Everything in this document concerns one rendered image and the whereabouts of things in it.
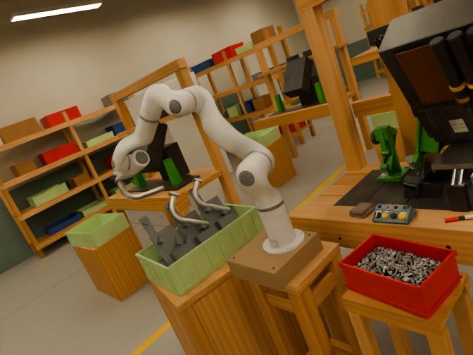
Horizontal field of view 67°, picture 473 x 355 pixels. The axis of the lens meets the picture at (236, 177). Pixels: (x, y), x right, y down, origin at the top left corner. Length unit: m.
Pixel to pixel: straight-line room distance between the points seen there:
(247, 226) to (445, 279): 1.06
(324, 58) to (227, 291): 1.37
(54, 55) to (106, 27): 1.39
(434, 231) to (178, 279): 1.14
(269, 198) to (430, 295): 0.64
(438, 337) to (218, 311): 1.02
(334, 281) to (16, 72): 7.21
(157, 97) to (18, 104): 6.46
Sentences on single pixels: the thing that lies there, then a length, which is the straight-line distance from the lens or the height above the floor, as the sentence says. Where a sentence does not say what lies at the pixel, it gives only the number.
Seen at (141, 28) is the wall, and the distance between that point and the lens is 9.38.
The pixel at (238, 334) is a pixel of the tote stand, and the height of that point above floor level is 0.45.
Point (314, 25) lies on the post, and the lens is 2.17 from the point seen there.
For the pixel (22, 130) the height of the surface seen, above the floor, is 2.12.
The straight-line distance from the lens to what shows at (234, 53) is 7.61.
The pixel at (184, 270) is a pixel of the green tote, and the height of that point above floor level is 0.89.
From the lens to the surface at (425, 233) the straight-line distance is 1.55.
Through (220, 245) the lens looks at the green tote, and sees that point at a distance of 1.92.
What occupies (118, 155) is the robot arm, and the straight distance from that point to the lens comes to 1.68.
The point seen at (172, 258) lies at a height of 0.89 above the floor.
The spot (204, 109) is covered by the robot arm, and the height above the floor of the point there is 1.59.
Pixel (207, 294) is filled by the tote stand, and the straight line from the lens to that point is 1.86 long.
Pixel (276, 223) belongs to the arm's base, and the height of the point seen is 1.06.
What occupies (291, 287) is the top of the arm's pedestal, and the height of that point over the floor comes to 0.84.
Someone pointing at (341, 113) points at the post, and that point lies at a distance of 2.20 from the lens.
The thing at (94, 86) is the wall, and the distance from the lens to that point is 8.40.
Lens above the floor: 1.67
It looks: 15 degrees down
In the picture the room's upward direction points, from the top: 22 degrees counter-clockwise
